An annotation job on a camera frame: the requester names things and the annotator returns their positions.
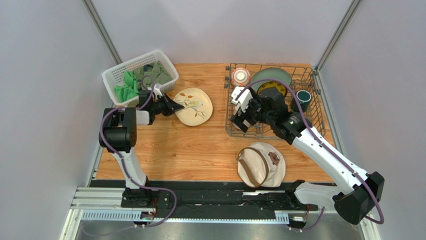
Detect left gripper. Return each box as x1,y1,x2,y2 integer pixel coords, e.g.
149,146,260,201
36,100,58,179
150,93,184,117

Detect cream bird plate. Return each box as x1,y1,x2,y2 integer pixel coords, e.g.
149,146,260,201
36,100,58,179
173,87,213,127

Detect light green flower plate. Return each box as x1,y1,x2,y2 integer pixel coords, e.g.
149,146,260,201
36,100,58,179
251,67,292,86

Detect yellow patterned black-rim plate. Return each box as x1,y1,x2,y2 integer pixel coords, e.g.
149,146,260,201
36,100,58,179
257,81,288,97

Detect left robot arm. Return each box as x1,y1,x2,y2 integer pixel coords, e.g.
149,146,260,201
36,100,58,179
99,95,184,202

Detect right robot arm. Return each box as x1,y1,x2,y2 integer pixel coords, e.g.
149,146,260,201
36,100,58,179
230,86,385,225

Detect olive green cloth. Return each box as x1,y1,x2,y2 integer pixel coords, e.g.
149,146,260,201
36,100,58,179
133,61,173,88

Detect red white ceramic bowl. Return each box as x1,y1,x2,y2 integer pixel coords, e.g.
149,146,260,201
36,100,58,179
231,67,251,87

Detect bright green cloth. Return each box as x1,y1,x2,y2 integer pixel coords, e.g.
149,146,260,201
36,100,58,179
114,71,138,103

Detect dark green mug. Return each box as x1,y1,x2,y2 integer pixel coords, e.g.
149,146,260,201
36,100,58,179
290,90,312,113

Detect white plastic basket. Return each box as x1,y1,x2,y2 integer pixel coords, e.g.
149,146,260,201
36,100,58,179
102,50,179,107

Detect cream bucket hat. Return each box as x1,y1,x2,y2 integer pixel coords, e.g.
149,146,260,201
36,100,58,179
236,142,286,188

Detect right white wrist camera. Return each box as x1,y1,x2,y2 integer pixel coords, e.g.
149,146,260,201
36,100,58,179
230,86,253,114

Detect grey wire dish rack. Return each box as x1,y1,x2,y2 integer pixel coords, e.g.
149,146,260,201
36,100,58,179
225,63,326,143

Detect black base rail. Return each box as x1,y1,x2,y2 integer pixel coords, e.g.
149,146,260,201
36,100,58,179
89,179,322,220

